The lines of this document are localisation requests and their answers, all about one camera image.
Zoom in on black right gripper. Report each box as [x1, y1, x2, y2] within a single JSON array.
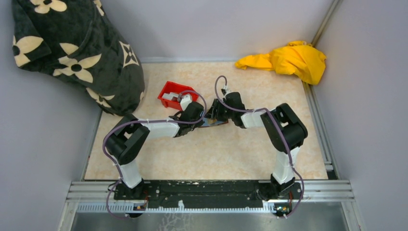
[[205, 99, 235, 122]]

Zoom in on brown leather card holder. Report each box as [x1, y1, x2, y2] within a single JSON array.
[[198, 117, 228, 128]]

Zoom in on grey cards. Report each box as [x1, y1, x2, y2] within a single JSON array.
[[162, 92, 179, 102]]

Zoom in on red plastic bin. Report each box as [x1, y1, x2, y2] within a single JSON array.
[[157, 81, 198, 111]]

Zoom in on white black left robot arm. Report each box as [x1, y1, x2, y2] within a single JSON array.
[[102, 95, 207, 199]]

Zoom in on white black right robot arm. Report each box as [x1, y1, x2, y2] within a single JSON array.
[[205, 91, 308, 198]]

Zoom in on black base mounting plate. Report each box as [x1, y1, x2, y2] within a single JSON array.
[[114, 180, 302, 208]]

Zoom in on yellow crumpled cloth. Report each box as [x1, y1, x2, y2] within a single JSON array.
[[235, 40, 327, 85]]

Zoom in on black floral plush blanket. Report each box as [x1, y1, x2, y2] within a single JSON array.
[[11, 0, 145, 116]]

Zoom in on aluminium frame rail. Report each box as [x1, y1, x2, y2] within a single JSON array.
[[67, 180, 355, 202]]

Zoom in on white slotted cable duct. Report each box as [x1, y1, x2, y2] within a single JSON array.
[[76, 201, 276, 214]]

